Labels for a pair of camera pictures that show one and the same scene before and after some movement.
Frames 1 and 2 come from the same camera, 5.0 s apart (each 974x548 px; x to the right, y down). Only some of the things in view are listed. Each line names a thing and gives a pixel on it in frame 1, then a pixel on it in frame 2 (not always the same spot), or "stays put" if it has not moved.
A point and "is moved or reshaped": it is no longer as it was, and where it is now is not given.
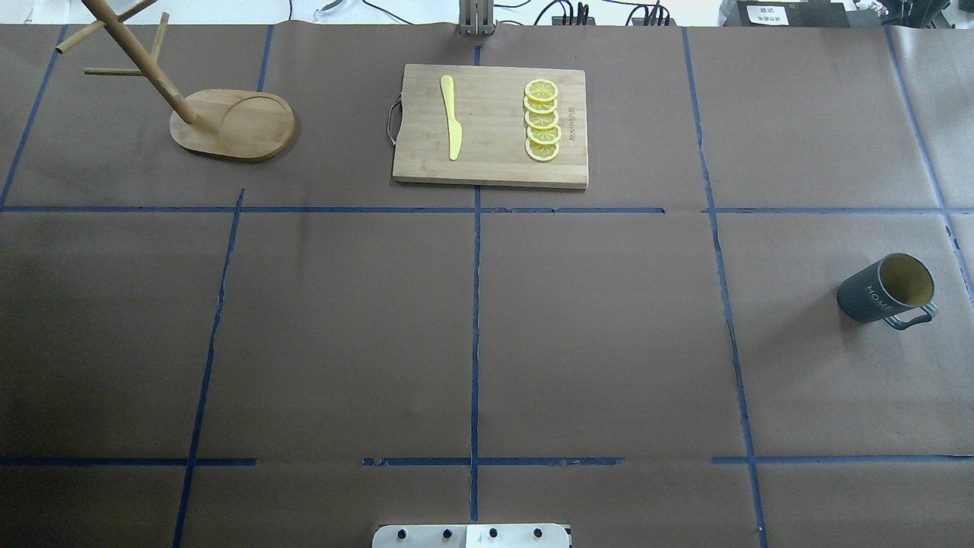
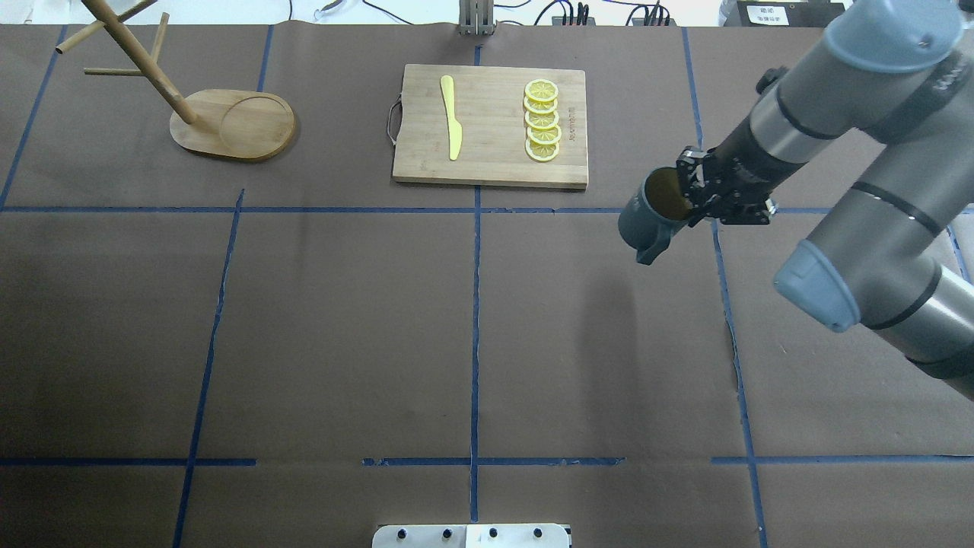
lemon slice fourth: x=544 y=136 stays put
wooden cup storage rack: x=232 y=124 stays put
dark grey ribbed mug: x=899 y=288 is moved or reshaped
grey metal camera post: x=476 y=17 stays put
